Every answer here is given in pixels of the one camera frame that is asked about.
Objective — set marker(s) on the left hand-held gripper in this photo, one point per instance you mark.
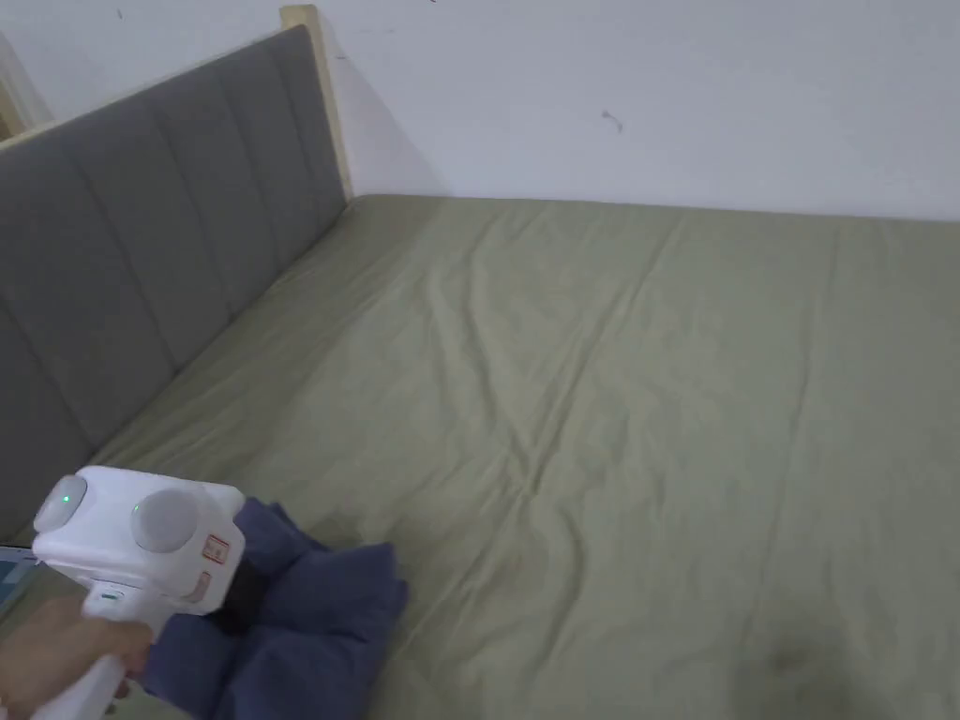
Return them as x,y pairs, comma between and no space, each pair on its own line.
142,547

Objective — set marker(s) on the dark blue shirt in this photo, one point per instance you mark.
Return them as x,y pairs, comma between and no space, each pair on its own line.
300,607

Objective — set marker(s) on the person's left hand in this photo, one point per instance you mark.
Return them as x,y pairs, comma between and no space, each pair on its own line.
67,645

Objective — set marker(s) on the light blue flat object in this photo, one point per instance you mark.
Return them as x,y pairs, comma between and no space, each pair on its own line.
13,574

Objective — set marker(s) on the grey padded headboard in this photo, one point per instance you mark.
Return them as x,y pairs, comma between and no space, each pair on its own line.
142,247

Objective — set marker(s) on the bed with pale green sheet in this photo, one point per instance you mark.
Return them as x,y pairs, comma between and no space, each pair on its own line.
600,450

